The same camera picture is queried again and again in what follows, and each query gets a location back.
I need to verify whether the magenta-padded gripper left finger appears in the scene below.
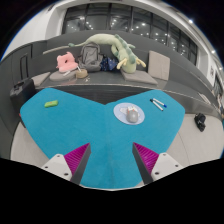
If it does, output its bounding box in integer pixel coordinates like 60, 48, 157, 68
40, 143, 92, 186

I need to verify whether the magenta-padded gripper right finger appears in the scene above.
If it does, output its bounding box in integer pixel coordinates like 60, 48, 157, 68
131, 143, 184, 186

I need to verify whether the grey and white computer mouse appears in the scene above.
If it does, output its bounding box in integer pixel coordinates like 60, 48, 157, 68
125, 105, 141, 124

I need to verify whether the round light blue mouse pad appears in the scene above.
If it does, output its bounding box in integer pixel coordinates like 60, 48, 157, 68
113, 102, 146, 126

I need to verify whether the small black bag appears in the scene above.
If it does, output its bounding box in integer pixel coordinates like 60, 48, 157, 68
194, 112, 207, 132

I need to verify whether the white marker with black cap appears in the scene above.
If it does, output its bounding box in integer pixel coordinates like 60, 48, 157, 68
149, 98, 165, 112

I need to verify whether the green rectangular case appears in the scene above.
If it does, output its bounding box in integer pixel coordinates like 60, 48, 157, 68
44, 99, 60, 109

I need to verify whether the white marker with blue cap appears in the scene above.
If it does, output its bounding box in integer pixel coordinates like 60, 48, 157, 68
152, 97, 168, 109

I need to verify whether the black suitcase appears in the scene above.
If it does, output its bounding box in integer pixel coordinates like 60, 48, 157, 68
9, 78, 37, 116

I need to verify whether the flat square grey cushion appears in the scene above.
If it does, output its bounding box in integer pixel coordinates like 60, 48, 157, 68
30, 71, 52, 88
119, 68, 159, 86

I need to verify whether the round grey seat cushion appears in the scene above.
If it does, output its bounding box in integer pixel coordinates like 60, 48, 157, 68
49, 70, 78, 82

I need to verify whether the upright square grey cushion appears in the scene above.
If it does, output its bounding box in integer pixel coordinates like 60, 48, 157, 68
147, 50, 171, 81

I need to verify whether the pink plush pillow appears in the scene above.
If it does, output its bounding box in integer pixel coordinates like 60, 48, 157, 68
55, 51, 80, 74

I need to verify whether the grey backpack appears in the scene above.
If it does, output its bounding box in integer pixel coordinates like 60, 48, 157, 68
77, 41, 104, 73

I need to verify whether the navy blue starred bag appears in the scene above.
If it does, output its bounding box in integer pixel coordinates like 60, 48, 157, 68
99, 55, 120, 72

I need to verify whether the green dragon plush toy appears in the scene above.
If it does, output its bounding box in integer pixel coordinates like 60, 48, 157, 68
68, 33, 147, 74

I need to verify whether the beige rope coil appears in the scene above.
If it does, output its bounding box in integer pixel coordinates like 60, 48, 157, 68
74, 68, 89, 80

